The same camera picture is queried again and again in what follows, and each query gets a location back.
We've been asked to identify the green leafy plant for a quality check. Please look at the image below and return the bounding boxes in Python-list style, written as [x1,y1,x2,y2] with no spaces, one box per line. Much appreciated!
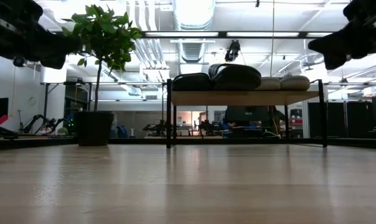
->
[62,3,143,112]

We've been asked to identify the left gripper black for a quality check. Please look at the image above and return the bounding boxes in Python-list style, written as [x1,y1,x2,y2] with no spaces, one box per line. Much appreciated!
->
[0,0,82,70]

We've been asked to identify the grey slide sandal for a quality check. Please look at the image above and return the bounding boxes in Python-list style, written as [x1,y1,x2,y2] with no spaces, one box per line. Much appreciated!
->
[258,77,281,91]
[280,75,311,91]

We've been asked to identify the black plant pot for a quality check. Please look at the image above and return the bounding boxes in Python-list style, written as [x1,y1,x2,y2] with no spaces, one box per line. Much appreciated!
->
[73,111,115,147]

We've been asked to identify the black room partitions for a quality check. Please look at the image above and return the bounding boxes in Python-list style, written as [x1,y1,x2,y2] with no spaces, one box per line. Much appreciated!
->
[308,100,373,139]

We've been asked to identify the black overhead light bar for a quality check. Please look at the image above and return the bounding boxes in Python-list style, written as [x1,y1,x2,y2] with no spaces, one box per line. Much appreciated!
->
[140,30,335,40]

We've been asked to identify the black round ceiling speaker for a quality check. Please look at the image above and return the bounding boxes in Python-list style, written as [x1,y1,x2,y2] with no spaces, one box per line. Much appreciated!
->
[12,55,27,68]

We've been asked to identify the black aluminium rig frame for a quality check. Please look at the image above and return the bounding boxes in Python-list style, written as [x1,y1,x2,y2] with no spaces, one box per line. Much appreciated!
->
[0,136,376,151]

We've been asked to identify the thin hanging cable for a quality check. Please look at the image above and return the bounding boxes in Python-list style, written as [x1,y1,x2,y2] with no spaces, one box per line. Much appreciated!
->
[268,0,276,77]

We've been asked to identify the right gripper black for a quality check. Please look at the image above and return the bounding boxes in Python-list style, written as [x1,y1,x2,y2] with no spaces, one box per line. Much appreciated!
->
[308,0,376,70]

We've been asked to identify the large black screen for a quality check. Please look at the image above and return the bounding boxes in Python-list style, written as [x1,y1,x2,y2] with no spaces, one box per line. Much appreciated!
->
[224,105,270,127]

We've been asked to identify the wooden shelf black frame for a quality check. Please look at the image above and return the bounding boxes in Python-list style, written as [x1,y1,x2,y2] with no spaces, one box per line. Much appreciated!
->
[166,78,328,149]

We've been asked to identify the black slide sandal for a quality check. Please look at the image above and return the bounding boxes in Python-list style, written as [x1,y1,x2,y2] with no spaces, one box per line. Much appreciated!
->
[208,63,263,91]
[171,72,212,92]

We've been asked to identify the black overhead camera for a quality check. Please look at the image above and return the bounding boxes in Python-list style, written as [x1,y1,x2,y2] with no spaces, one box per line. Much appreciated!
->
[224,39,241,63]

